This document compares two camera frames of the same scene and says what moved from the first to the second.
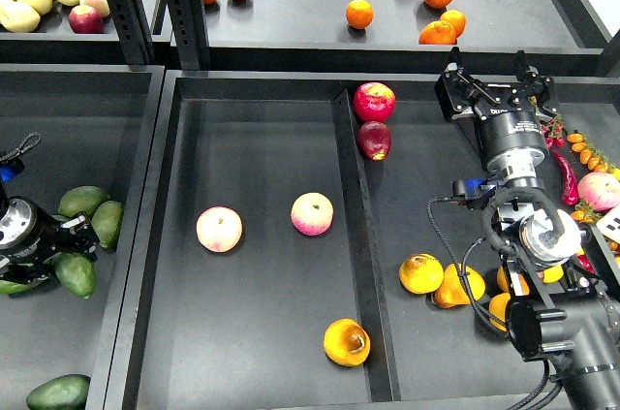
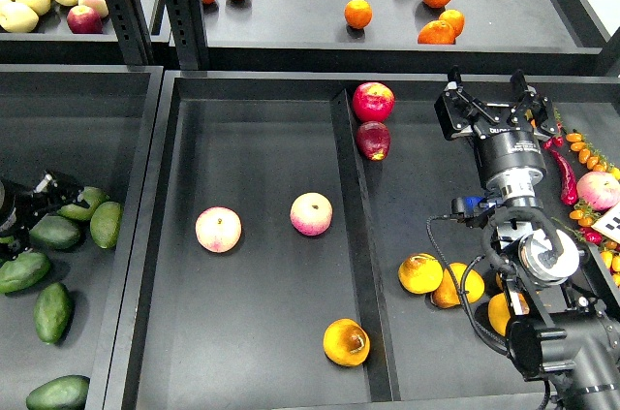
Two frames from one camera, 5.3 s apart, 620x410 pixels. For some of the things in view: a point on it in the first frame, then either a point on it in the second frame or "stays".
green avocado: (76, 272) → (51, 311)
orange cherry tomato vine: (588, 155) stays
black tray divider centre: (369, 286) stays
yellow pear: (346, 342) stays
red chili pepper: (570, 186) stays
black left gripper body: (59, 234) → (52, 193)
